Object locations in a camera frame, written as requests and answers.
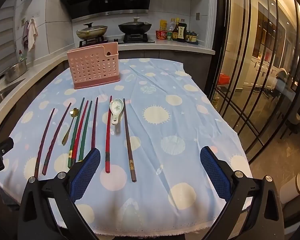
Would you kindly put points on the brown chopstick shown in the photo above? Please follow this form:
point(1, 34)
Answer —
point(128, 140)

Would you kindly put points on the green chopstick with gold band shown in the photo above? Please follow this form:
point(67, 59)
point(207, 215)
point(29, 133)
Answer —
point(76, 132)

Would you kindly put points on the black gas stove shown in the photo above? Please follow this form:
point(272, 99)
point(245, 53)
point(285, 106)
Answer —
point(137, 39)

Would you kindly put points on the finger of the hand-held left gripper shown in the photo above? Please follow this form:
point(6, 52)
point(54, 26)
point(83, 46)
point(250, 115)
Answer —
point(3, 145)

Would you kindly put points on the glass sliding door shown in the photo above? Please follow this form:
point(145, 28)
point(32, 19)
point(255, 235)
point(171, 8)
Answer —
point(265, 67)

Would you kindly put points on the clear plastic bottle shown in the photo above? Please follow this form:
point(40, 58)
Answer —
point(172, 25)

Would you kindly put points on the red box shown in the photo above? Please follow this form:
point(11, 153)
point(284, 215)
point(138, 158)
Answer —
point(223, 78)

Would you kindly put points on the grey window blind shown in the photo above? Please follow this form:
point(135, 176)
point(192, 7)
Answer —
point(3, 42)

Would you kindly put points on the black wok with lid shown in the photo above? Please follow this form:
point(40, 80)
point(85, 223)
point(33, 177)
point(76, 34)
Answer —
point(135, 27)

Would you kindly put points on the maroon chopstick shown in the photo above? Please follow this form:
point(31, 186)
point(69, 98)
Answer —
point(55, 140)
point(44, 142)
point(94, 125)

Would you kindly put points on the gold flower spoon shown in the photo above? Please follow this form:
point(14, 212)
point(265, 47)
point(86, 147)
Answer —
point(69, 127)

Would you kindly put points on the green dish soap bottle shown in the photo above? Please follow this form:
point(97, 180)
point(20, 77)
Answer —
point(21, 55)

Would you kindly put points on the plain red chopstick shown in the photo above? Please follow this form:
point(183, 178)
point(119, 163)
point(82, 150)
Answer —
point(80, 132)

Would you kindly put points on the pink perforated utensil holder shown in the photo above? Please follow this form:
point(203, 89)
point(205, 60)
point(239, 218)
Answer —
point(95, 67)

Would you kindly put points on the seasoning jar set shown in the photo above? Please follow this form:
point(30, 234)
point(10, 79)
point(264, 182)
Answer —
point(192, 37)

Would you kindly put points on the red chopstick with black end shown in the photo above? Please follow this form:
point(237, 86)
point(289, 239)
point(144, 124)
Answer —
point(108, 135)

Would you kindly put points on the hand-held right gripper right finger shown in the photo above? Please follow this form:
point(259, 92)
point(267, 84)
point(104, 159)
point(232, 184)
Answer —
point(215, 172)

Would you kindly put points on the grey wall socket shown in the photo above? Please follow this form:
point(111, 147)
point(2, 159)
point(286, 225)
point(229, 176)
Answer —
point(198, 16)

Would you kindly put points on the small green-capped bottle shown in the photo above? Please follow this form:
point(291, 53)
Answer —
point(170, 36)

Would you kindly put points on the large dark sauce bottle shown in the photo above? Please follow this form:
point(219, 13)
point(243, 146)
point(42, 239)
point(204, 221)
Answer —
point(182, 33)

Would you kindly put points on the white hanging towel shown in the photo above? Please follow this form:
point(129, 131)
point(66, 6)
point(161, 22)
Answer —
point(32, 33)

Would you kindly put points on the blue dotted tablecloth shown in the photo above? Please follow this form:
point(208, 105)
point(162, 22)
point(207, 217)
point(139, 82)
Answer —
point(165, 120)

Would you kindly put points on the dark bottle with yellow cap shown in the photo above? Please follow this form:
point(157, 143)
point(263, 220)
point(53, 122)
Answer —
point(175, 33)

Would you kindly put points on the white ceramic spoon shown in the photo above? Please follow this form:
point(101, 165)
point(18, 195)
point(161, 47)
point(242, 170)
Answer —
point(116, 108)

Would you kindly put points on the white trash can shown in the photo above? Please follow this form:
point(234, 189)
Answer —
point(293, 190)

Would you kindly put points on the plain green chopstick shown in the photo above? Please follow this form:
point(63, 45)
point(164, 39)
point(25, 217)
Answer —
point(85, 132)

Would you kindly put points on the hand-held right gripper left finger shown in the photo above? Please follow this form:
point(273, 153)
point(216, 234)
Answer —
point(86, 172)

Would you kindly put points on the beige pan with glass lid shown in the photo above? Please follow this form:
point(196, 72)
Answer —
point(92, 31)

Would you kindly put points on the red instant noodle cup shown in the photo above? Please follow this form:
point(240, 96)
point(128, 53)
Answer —
point(161, 35)

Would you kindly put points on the steel pot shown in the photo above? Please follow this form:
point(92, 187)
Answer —
point(15, 71)

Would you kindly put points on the purple hanging towel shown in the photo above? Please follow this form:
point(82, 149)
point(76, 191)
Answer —
point(25, 33)

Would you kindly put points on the yellow condiment bottle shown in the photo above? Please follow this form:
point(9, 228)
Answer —
point(162, 26)

